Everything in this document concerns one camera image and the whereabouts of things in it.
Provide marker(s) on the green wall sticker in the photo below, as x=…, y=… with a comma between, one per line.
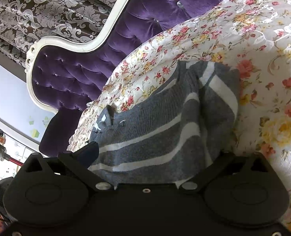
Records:
x=35, y=131

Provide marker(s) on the grey white striped cardigan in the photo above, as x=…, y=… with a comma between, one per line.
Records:
x=160, y=127

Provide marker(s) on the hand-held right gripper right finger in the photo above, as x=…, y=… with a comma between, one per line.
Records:
x=224, y=164

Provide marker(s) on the floral quilted blanket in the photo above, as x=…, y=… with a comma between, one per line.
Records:
x=270, y=54

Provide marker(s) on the brown silver damask curtain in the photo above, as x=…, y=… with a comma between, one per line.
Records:
x=37, y=9

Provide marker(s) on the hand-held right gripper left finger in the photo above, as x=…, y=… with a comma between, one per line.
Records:
x=89, y=153

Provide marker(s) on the purple tufted sofa white frame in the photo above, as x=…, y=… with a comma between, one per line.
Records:
x=74, y=83

